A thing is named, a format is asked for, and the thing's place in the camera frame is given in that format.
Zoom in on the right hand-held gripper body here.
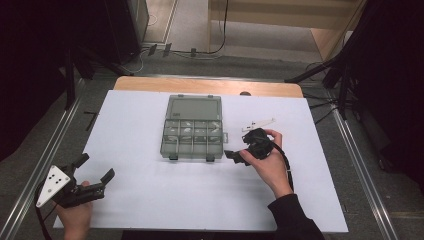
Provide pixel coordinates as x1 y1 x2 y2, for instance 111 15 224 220
241 117 277 161

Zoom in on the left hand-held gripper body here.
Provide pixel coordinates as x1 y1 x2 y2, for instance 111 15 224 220
35 164 107 209

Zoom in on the transparent grey compartment box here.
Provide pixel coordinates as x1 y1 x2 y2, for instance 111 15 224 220
159 94 230 163

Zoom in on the person's right hand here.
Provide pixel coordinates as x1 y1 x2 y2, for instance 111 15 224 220
238 128 294 200

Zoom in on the person's left hand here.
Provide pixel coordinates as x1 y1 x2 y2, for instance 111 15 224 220
54 180 95 240

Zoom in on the white table mat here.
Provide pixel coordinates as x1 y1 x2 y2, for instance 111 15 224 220
53 89 349 234

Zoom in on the black metal stand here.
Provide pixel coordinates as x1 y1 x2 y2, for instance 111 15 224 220
63 46 134 111
284 49 359 121

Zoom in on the black curtain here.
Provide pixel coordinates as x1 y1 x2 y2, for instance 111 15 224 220
0 0 111 163
346 0 424 188

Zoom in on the light wooden furniture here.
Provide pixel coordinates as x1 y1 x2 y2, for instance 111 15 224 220
207 0 368 63

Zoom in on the dark cabinet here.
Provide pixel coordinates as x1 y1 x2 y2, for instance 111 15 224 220
103 0 150 64

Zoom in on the aluminium floor rail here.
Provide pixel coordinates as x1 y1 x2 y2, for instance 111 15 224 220
328 99 399 240
0 78 86 240

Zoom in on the left hand-held gripper cable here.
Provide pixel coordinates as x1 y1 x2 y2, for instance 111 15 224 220
33 184 55 240

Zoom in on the hand-held gripper cable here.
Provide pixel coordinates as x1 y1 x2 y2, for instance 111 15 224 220
273 143 296 194
33 184 55 240

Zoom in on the right hand-held gripper cable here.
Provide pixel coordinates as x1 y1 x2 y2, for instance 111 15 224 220
273 143 296 194

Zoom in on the black angle bracket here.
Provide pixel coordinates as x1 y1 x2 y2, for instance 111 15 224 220
83 110 100 132

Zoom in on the black floor cable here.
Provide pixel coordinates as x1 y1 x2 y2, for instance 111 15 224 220
301 93 341 126

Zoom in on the black hanging cable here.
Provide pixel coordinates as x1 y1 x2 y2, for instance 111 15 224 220
171 0 230 56

